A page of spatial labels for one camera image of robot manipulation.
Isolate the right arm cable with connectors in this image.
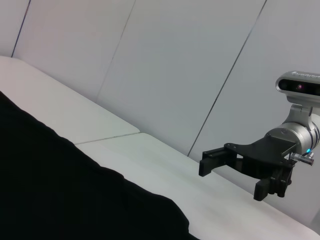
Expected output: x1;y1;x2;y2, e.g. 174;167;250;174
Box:
289;151;315;166

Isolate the black shirt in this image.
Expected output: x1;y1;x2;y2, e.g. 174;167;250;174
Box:
0;91;201;240

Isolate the silver right camera bracket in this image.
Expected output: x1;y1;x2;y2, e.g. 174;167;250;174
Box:
287;101;313;125

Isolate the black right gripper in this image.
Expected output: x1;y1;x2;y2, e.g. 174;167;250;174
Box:
198;136;297;202

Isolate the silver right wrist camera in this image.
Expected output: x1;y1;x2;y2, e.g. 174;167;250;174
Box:
275;71;320;104

